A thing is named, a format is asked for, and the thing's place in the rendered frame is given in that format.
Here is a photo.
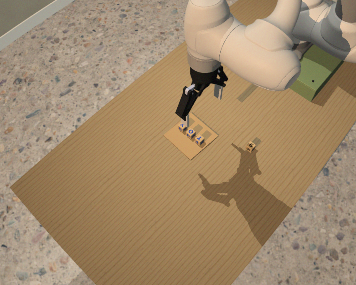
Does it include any light orange mat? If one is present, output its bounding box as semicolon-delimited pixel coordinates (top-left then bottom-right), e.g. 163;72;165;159
164;113;218;160

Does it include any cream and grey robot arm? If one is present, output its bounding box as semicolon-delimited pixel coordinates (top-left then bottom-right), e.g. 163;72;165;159
184;0;356;91

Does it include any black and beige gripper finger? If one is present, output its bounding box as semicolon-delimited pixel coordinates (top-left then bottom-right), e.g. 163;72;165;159
211;65;228;100
175;84;207;128

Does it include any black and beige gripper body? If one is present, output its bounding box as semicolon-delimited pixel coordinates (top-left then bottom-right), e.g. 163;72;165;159
190;67;218;91

